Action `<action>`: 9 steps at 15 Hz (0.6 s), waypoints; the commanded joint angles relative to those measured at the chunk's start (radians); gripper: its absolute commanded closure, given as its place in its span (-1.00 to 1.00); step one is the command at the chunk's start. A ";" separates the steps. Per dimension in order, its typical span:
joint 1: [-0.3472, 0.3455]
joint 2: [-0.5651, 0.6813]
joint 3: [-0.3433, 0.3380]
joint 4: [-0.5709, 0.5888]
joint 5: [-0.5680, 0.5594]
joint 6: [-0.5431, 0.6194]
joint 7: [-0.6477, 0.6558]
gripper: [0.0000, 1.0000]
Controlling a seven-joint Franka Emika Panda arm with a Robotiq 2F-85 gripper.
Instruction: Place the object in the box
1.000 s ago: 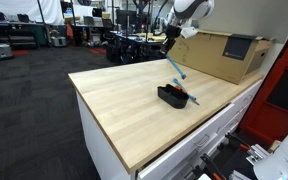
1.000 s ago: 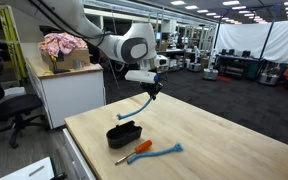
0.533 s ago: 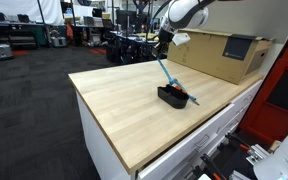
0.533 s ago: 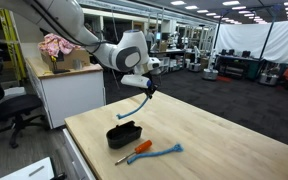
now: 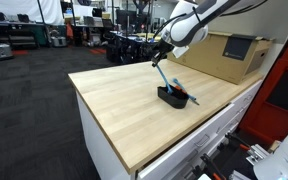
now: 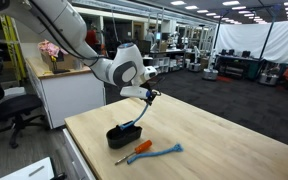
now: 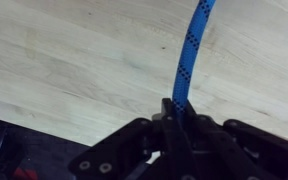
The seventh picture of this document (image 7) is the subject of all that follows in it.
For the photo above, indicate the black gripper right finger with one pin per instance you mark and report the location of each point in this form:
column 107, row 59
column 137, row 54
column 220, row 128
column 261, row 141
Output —
column 224, row 143

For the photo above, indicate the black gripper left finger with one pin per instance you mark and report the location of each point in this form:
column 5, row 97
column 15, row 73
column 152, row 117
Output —
column 170, row 140

